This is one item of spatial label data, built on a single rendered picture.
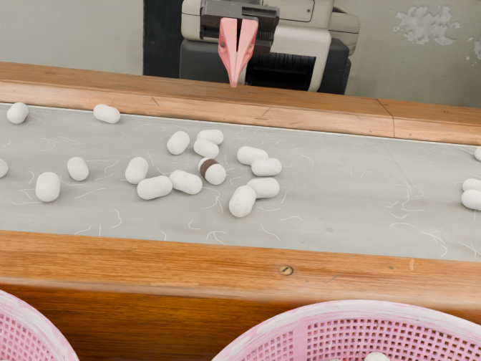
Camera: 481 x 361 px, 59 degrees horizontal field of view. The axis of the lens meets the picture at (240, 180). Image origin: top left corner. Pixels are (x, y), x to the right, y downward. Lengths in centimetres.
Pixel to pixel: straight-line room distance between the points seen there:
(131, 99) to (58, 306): 37
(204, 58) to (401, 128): 81
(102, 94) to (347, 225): 38
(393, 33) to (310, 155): 216
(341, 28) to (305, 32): 33
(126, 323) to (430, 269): 23
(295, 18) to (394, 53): 166
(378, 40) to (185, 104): 212
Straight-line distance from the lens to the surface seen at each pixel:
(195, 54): 135
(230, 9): 57
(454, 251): 44
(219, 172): 43
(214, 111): 61
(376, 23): 263
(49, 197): 41
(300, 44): 106
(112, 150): 51
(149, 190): 40
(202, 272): 30
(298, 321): 28
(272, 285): 30
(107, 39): 261
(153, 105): 61
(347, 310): 29
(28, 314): 28
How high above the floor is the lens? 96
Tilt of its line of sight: 29 degrees down
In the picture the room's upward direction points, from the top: 7 degrees clockwise
